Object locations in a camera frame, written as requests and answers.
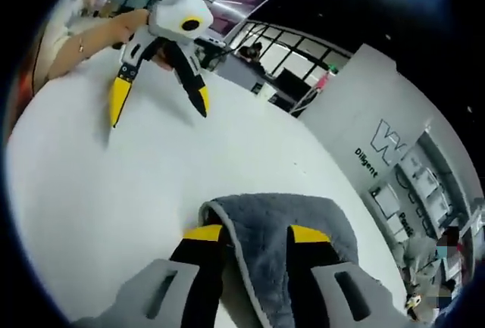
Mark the large computer monitor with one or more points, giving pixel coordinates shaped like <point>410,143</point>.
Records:
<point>235,10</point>

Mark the person's own clothing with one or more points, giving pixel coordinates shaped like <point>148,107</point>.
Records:
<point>62,40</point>

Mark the pink hanging cloth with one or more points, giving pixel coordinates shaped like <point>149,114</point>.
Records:
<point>323,80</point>

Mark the grey metal shelf rack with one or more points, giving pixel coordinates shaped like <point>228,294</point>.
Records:
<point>452,188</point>

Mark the black monitor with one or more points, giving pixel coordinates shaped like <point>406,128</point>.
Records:
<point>291,85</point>

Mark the row of white storage boxes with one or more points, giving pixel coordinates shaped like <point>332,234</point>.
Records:
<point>386,199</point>

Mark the person's left hand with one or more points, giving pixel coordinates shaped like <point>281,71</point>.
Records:
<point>129,25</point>

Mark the grey towel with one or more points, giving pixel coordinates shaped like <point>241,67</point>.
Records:
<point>265,222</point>

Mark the grey counter desk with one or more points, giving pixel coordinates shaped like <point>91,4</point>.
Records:
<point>242,74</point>

